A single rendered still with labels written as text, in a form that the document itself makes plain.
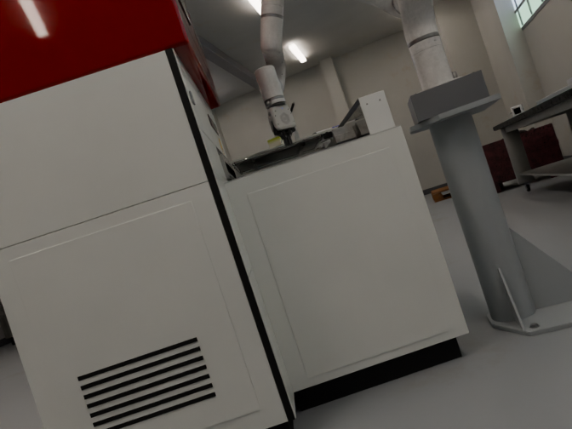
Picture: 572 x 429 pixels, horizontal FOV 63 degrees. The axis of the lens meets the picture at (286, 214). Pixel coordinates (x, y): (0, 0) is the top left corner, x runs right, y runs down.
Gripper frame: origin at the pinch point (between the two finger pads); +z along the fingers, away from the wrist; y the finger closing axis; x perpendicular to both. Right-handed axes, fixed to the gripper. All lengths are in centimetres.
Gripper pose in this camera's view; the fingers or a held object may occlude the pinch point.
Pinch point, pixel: (288, 142)
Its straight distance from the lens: 192.5
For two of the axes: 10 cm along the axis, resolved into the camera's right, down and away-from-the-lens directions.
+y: 7.5, -2.5, 6.1
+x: -5.8, 1.9, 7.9
